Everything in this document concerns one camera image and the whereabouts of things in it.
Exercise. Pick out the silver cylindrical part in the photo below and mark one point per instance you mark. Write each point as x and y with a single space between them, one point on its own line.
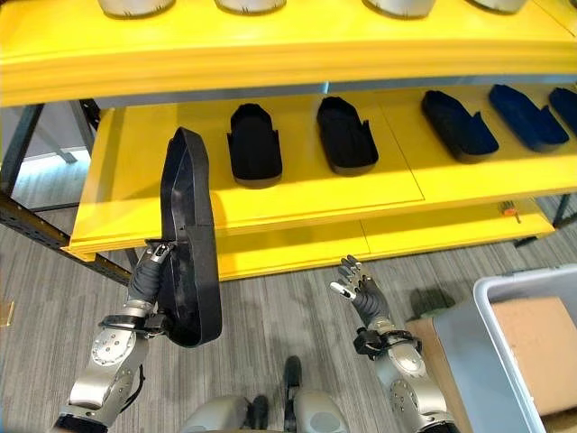
399 6
136 6
250 5
496 4

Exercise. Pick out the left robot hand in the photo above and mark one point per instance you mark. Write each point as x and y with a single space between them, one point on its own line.
146 275

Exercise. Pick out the grey plastic box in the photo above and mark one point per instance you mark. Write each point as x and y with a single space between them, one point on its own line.
509 343

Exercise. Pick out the yellow shelf board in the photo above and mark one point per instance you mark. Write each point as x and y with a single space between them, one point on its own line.
378 243
270 45
315 194

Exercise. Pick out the black sole-shaped part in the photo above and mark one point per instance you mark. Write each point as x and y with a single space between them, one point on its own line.
527 119
255 146
565 108
191 234
347 135
457 126

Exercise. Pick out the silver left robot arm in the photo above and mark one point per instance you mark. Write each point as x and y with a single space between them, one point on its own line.
106 367

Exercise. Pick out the silver robot leg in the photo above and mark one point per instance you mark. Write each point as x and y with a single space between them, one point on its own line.
223 415
311 406

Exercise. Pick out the dark metal shelf frame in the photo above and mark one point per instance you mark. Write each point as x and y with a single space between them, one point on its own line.
27 189

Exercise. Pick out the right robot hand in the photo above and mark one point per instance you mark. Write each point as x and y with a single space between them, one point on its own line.
367 295

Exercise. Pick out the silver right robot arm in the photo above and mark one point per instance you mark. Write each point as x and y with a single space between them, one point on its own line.
408 376

